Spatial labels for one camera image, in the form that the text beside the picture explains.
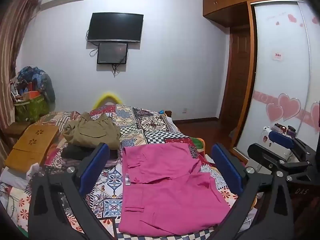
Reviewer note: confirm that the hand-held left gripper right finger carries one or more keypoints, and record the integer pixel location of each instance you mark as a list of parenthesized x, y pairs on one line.
[(226, 166)]

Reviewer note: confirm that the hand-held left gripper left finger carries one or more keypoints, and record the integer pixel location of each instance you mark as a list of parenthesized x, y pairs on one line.
[(95, 166)]

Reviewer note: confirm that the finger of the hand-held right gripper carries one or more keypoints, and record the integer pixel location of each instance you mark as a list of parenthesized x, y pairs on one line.
[(281, 138), (270, 158)]

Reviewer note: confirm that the pink pants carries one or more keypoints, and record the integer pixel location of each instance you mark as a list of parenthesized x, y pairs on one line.
[(170, 192)]

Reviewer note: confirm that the folded khaki pants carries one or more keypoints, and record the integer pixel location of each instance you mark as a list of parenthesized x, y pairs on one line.
[(92, 132)]

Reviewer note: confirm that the white device with red mark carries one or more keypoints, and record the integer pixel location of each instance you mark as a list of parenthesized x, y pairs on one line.
[(266, 136)]

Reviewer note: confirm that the folded purple striped garment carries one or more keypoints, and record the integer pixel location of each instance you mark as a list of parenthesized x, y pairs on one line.
[(112, 161)]

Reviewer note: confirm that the folded black garment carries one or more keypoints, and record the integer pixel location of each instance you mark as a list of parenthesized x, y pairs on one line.
[(77, 151)]

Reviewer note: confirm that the wardrobe with white sliding doors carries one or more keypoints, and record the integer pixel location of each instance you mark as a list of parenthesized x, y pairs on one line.
[(280, 80)]

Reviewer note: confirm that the wooden lap tray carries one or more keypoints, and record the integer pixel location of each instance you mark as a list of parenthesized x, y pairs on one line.
[(32, 145)]

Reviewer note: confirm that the patchwork patterned bedspread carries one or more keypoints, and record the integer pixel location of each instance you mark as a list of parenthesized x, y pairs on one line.
[(150, 127)]

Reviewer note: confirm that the yellow foam arch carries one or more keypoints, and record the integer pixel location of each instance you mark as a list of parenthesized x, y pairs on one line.
[(107, 96)]

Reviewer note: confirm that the white cloth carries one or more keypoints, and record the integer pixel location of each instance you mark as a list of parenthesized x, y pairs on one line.
[(15, 177)]

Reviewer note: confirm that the white paper label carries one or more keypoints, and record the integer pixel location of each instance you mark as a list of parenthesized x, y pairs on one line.
[(278, 55)]

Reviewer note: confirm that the green fabric bag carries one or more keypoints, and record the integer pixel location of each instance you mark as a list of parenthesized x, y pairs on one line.
[(31, 108)]

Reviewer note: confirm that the pile of mixed clothes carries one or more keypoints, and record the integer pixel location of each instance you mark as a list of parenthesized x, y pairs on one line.
[(35, 80)]

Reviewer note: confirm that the striped brown curtain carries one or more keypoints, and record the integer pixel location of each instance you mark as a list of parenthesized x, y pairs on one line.
[(15, 42)]

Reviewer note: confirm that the wooden overhead cabinet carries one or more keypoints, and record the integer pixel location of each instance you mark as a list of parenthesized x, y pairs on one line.
[(225, 2)]

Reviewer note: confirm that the wooden bed frame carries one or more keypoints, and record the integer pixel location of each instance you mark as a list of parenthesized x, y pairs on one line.
[(168, 113)]

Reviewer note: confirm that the small black wall screen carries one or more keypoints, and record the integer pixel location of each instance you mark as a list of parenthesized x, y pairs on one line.
[(112, 53)]

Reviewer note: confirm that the black wall television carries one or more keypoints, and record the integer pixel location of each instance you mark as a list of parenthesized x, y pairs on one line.
[(115, 27)]

